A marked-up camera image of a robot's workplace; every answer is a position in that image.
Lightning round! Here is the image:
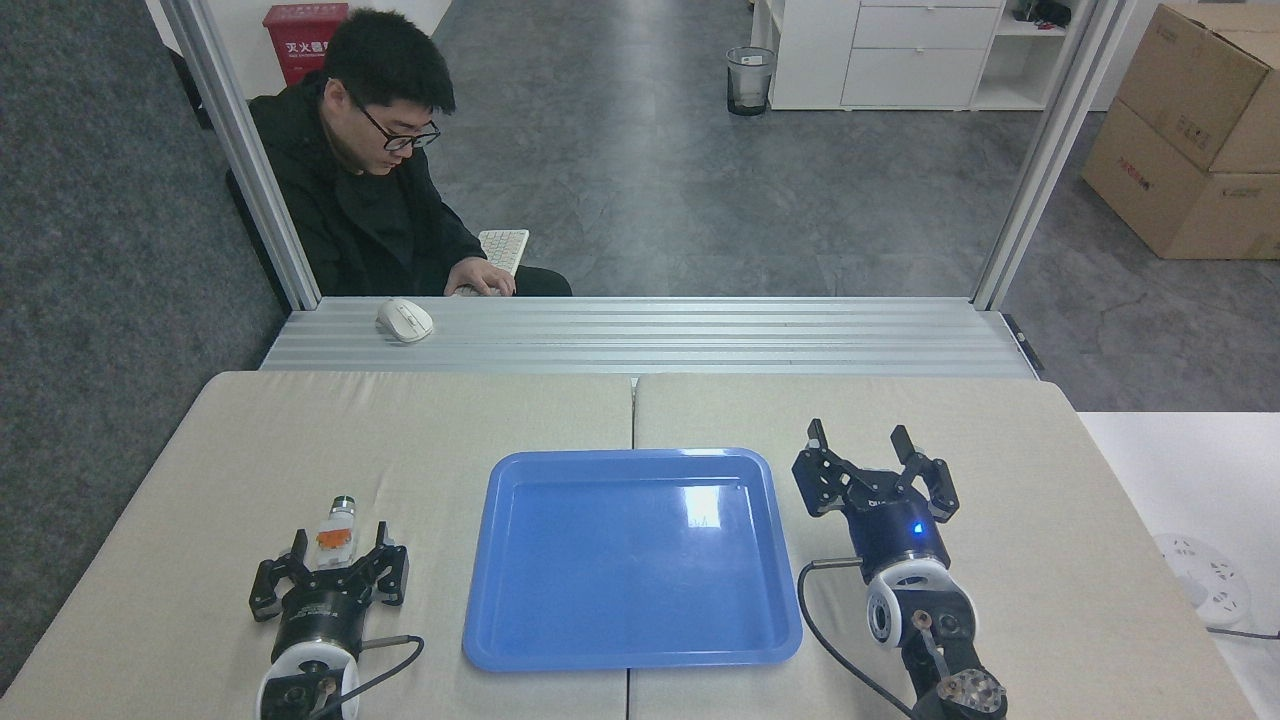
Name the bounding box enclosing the white keyboard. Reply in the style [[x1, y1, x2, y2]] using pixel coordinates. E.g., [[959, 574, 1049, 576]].
[[455, 229, 531, 297]]

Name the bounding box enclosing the red fire extinguisher box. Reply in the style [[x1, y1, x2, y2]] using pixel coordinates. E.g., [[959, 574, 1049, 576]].
[[262, 2, 351, 88]]

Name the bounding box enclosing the white drawer cabinet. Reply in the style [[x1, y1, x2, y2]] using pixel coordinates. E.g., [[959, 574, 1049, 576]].
[[749, 0, 1079, 113]]

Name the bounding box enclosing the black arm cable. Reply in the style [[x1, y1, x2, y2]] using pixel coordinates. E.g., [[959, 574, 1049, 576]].
[[796, 557, 917, 720], [308, 634, 426, 720]]

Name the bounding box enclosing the white computer mouse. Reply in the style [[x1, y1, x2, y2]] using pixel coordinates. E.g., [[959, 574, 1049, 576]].
[[375, 297, 436, 345]]

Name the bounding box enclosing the white round socket reel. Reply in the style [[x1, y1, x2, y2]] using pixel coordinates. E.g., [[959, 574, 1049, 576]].
[[1150, 532, 1252, 629]]

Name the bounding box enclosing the large cardboard box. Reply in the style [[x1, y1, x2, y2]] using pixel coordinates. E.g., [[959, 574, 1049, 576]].
[[1080, 97, 1280, 262]]

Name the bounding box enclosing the black platform end bracket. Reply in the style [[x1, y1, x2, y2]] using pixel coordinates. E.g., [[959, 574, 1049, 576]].
[[1002, 312, 1046, 374]]

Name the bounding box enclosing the person's hand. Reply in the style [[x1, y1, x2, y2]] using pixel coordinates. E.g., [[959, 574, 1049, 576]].
[[445, 257, 518, 298]]

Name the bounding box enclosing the blue plastic tray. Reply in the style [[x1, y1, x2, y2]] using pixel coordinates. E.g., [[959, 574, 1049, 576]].
[[461, 447, 804, 673]]

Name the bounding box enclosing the person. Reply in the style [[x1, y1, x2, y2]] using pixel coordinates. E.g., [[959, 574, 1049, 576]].
[[225, 7, 574, 299]]

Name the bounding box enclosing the silver aluminium post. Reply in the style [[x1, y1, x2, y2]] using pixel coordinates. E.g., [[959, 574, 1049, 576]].
[[969, 0, 1141, 312], [158, 0, 322, 312]]

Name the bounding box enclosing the silver aluminium rail platform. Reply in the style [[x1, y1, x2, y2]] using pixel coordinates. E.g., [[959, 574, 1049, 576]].
[[259, 295, 1041, 380]]

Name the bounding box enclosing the grey mesh waste bin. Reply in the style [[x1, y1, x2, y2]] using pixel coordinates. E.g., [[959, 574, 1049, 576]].
[[725, 45, 778, 118]]

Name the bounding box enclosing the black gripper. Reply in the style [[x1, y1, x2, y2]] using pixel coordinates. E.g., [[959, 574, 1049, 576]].
[[792, 417, 961, 583], [248, 520, 410, 663]]

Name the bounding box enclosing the small cardboard box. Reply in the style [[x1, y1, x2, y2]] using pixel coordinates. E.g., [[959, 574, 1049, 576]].
[[1114, 2, 1280, 176]]

